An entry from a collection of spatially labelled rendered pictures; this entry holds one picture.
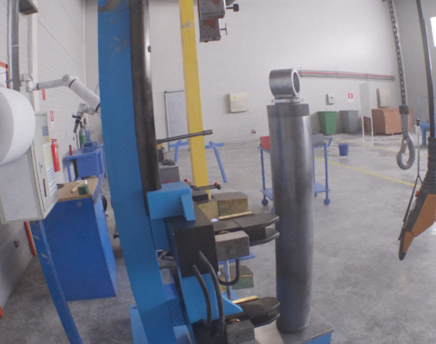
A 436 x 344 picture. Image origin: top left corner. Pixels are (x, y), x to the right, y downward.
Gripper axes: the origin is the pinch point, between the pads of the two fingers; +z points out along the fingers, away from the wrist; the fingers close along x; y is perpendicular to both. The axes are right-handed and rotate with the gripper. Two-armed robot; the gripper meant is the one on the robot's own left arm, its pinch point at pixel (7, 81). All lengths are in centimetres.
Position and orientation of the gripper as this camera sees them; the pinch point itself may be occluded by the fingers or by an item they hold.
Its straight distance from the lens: 396.5
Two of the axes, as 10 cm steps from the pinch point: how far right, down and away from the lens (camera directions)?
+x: 3.0, 2.9, -9.1
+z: -9.5, 1.4, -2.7
